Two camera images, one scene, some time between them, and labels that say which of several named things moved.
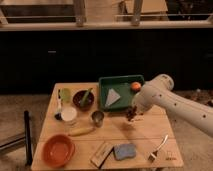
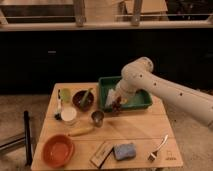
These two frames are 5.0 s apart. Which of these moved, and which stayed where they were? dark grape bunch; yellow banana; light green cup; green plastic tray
Moved: dark grape bunch
Stayed: green plastic tray; light green cup; yellow banana
